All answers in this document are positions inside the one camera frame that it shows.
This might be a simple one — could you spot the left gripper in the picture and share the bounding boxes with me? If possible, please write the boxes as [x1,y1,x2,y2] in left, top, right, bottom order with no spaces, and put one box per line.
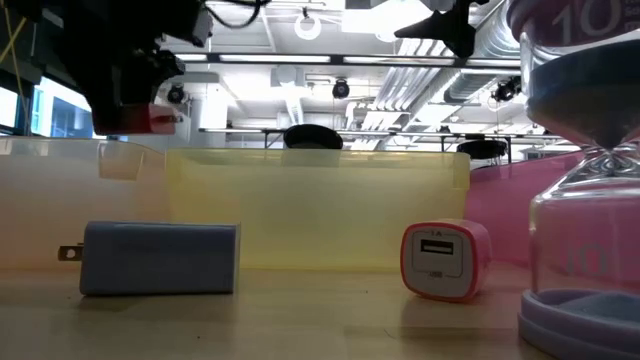
[54,0,215,135]

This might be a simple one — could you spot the white ceiling pipes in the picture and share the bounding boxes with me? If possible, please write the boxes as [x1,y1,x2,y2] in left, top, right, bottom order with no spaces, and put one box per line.
[349,29,459,151]

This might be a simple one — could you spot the room window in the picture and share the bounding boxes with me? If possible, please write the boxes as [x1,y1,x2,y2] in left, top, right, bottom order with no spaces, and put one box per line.
[0,74,112,141]

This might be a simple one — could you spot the long ceiling light bar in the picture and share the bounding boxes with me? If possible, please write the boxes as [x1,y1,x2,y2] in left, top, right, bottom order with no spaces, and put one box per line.
[83,49,523,69]

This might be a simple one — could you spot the lavender sand hourglass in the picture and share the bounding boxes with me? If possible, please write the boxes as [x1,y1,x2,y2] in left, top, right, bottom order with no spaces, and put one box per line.
[504,0,640,360]

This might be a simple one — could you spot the orange translucent plastic bin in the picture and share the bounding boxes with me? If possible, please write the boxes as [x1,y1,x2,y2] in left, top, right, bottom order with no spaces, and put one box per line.
[0,134,172,275]

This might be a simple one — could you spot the red translucent plastic bin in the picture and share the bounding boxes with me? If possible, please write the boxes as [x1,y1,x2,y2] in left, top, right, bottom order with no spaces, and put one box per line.
[462,149,587,267]

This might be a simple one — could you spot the yellow translucent plastic bin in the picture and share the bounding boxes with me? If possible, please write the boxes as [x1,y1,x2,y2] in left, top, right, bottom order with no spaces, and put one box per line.
[165,147,472,272]

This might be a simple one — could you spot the red white USB charger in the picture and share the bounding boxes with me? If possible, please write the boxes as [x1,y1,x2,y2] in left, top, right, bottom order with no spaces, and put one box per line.
[399,218,493,304]

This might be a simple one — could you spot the silver ventilation duct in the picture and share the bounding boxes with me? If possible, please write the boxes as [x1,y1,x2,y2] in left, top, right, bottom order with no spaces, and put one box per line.
[442,2,525,106]

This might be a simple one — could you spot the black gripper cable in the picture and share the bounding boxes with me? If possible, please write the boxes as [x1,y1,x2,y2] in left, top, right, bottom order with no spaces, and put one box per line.
[203,0,274,30]

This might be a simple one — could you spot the yellow cable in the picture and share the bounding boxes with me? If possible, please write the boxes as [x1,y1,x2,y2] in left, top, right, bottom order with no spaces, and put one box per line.
[0,7,27,134]

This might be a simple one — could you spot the white ring lamp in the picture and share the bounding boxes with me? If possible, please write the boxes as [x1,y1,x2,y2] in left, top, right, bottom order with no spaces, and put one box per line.
[293,9,323,42]

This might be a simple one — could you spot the blue-grey wall charger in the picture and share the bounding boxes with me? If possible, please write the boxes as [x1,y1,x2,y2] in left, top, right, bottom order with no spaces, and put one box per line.
[56,221,242,298]

